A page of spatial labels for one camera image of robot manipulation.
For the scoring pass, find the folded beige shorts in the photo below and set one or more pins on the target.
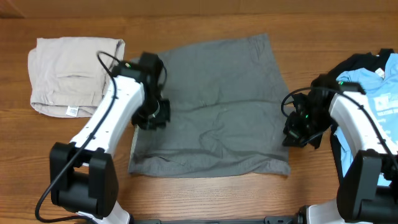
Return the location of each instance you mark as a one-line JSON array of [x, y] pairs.
[[68, 76]]

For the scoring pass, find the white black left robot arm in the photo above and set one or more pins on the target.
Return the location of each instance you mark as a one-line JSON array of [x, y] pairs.
[[82, 172]]

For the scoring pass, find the light blue t-shirt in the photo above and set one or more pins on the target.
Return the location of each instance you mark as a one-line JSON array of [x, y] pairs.
[[380, 85]]

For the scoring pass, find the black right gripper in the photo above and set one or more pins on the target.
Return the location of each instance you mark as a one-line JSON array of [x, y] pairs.
[[295, 134]]

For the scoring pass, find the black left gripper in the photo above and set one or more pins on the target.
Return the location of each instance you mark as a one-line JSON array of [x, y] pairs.
[[160, 119]]

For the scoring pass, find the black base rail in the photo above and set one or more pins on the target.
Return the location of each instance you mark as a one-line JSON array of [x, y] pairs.
[[217, 221]]

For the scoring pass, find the grey shorts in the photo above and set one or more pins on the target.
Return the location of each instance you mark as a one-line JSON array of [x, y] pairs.
[[225, 119]]

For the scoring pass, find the black t-shirt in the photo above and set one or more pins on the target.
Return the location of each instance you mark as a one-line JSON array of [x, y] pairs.
[[340, 149]]

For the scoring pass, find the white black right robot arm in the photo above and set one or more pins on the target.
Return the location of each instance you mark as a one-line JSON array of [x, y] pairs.
[[368, 191]]

